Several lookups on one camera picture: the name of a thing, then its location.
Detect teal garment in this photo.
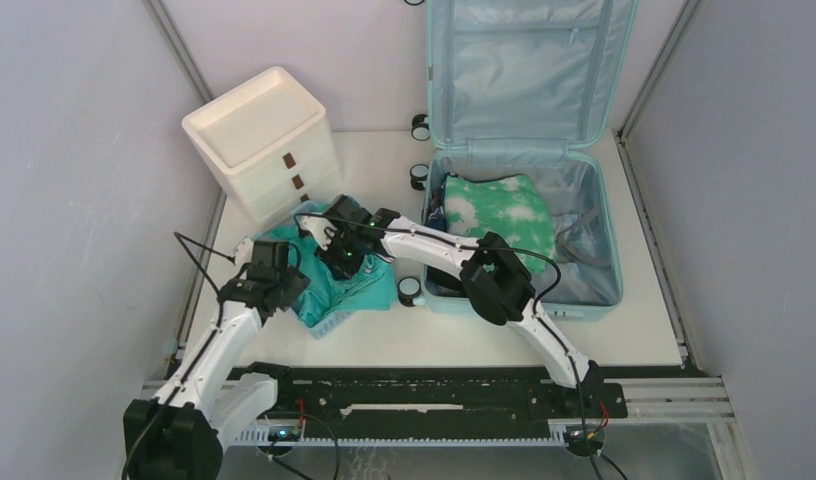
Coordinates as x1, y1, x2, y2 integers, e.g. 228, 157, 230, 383
255, 231, 397, 314

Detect light blue perforated plastic basket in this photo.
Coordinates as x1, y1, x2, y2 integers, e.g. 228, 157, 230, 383
267, 200, 353, 339

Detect dark blue patterned clothing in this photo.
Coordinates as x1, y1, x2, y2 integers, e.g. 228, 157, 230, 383
424, 187, 447, 231

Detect white three-drawer storage cabinet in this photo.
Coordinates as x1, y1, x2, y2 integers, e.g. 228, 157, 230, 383
182, 67, 343, 225

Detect green white patterned cloth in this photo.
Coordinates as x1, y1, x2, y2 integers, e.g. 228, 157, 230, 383
443, 175, 556, 274

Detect light blue hard-shell suitcase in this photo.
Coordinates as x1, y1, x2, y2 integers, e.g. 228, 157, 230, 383
412, 1, 637, 321

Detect black garment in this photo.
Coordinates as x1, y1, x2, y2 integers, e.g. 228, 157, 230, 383
425, 266, 467, 299

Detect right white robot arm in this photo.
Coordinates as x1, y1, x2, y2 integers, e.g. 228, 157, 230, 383
295, 195, 605, 416

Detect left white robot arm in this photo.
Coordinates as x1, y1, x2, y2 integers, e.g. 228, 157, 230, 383
121, 240, 309, 479

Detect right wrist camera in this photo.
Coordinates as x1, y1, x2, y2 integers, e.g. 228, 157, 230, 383
294, 213, 337, 251

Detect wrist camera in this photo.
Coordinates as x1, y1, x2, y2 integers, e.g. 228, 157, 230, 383
294, 213, 337, 251
233, 238, 254, 266

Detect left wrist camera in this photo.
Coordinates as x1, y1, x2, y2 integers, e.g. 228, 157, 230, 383
233, 238, 254, 266

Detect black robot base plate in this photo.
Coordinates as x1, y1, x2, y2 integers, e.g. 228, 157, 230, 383
230, 362, 628, 444

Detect aluminium frame rails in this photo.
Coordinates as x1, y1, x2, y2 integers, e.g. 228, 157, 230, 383
116, 377, 754, 480

